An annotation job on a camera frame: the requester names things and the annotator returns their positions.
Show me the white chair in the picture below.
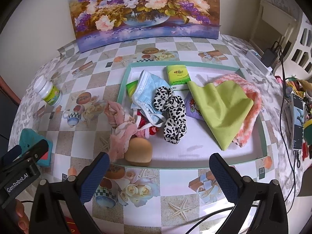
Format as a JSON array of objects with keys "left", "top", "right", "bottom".
[{"left": 249, "top": 0, "right": 296, "bottom": 54}]

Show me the black cable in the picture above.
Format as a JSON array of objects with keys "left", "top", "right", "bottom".
[
  {"left": 272, "top": 41, "right": 308, "bottom": 168},
  {"left": 185, "top": 206, "right": 259, "bottom": 234}
]

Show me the white tray with teal rim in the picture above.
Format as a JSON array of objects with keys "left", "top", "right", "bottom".
[{"left": 116, "top": 61, "right": 268, "bottom": 169}]

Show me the flower painting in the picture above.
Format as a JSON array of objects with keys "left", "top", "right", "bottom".
[{"left": 67, "top": 0, "right": 221, "bottom": 53}]

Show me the person's left hand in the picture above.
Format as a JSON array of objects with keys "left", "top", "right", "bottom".
[{"left": 15, "top": 199, "right": 30, "bottom": 234}]

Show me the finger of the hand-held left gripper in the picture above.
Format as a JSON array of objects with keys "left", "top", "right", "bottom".
[
  {"left": 0, "top": 139, "right": 49, "bottom": 176},
  {"left": 0, "top": 145, "right": 23, "bottom": 163}
]

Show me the green tissue pack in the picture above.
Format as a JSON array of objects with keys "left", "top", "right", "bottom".
[{"left": 166, "top": 65, "right": 191, "bottom": 90}]

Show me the beige makeup sponge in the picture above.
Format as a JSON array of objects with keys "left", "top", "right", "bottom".
[{"left": 124, "top": 138, "right": 153, "bottom": 167}]

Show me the orange checkered towel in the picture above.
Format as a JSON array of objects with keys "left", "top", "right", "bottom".
[{"left": 211, "top": 74, "right": 263, "bottom": 148}]

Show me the yellow-green cloth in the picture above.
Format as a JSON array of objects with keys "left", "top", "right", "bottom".
[{"left": 187, "top": 80, "right": 254, "bottom": 151}]

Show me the white medicine bottle green label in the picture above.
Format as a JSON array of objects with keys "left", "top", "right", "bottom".
[{"left": 33, "top": 75, "right": 62, "bottom": 107}]

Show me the pink fabric scarf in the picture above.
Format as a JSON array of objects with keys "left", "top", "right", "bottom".
[{"left": 104, "top": 101, "right": 138, "bottom": 162}]

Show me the small green packet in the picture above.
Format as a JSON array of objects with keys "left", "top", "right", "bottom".
[{"left": 126, "top": 80, "right": 139, "bottom": 98}]

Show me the blue face mask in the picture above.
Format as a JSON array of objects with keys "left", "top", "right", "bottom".
[{"left": 131, "top": 70, "right": 171, "bottom": 128}]

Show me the pile of colourful items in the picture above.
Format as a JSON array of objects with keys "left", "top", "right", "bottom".
[{"left": 285, "top": 77, "right": 312, "bottom": 98}]

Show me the teal pouch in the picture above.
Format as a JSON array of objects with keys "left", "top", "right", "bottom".
[{"left": 19, "top": 128, "right": 53, "bottom": 167}]

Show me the black charger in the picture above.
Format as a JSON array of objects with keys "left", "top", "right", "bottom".
[{"left": 261, "top": 41, "right": 281, "bottom": 67}]

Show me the smartphone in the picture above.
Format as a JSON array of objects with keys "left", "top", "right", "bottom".
[{"left": 290, "top": 93, "right": 306, "bottom": 150}]

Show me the red and pink scrunchie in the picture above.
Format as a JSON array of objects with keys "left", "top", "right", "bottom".
[{"left": 135, "top": 110, "right": 159, "bottom": 139}]

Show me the purple baby wipes packet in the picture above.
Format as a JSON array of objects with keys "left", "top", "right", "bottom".
[{"left": 184, "top": 95, "right": 204, "bottom": 121}]

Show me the white power strip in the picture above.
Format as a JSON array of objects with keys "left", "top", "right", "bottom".
[{"left": 246, "top": 50, "right": 273, "bottom": 75}]

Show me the white lattice furniture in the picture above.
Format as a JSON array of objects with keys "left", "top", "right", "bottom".
[{"left": 274, "top": 12, "right": 312, "bottom": 78}]

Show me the leopard print scrunchie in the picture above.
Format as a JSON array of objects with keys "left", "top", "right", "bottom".
[{"left": 153, "top": 86, "right": 188, "bottom": 144}]

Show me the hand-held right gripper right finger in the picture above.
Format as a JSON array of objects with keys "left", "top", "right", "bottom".
[{"left": 209, "top": 153, "right": 289, "bottom": 234}]

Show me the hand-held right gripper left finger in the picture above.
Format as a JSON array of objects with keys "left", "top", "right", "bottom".
[{"left": 29, "top": 152, "right": 111, "bottom": 234}]

